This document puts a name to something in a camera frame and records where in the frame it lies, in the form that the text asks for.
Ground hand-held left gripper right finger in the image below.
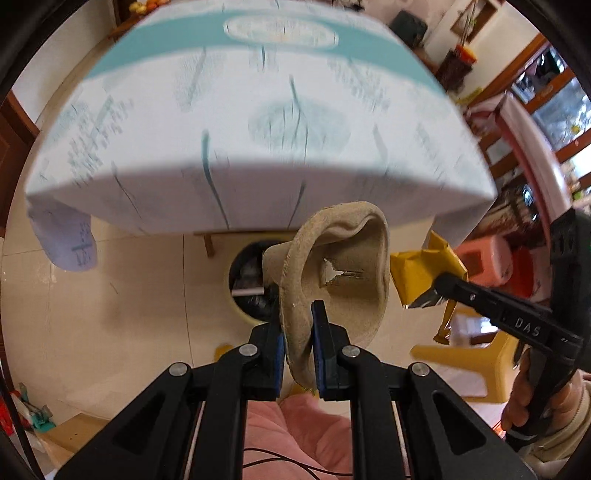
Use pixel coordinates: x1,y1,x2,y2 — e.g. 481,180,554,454
310,299,539,480

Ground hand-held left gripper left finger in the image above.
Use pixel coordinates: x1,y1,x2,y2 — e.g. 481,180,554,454
54,282,284,480

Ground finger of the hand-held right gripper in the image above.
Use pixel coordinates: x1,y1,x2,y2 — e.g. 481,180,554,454
434,273,579,357

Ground brown paper pulp tray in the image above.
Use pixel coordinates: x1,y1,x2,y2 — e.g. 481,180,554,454
262,200,392,388

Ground yellow snack wrapper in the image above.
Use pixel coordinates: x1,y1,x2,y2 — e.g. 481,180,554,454
390,231,469,344

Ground black bin with cream rim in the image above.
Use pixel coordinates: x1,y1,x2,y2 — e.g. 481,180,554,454
224,239,289,325

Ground person's right forearm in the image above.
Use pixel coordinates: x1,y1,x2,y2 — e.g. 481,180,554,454
522,369,591,476

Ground person's right hand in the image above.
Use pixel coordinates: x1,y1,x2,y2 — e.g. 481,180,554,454
501,355,581,437

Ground orange plastic stool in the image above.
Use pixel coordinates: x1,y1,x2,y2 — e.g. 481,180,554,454
508,247,555,303

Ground pink plastic stool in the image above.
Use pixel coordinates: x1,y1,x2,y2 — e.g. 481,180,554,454
455,235,513,282

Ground yellow plastic chair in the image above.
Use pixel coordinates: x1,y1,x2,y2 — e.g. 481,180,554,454
411,305,522,404

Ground pink pants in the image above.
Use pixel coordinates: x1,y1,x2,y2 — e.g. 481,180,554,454
245,394,356,480

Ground side table with pink cloth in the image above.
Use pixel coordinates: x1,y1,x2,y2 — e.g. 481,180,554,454
466,90,591,278

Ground glass sliding door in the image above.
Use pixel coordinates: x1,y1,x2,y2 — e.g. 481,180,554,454
508,46,591,162

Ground tan cardboard box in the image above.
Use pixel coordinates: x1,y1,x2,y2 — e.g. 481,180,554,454
34,413,112,469

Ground dark woven tall stand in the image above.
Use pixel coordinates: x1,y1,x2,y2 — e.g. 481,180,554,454
436,46,476,90

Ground white leaf-print tablecloth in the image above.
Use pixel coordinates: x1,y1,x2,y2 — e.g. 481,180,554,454
25,0,499,273

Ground pile of colourful toys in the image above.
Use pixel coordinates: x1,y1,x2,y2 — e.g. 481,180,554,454
9,383,54,435

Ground dark green air fryer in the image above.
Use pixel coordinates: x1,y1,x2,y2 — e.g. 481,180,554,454
390,10,428,47

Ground teal table runner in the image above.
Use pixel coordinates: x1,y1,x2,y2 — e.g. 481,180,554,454
88,0,444,93

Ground thin black cable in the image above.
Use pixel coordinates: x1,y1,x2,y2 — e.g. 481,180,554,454
242,447,356,476

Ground brown wooden door with handle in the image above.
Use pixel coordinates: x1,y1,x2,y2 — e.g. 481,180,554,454
0,90,40,232

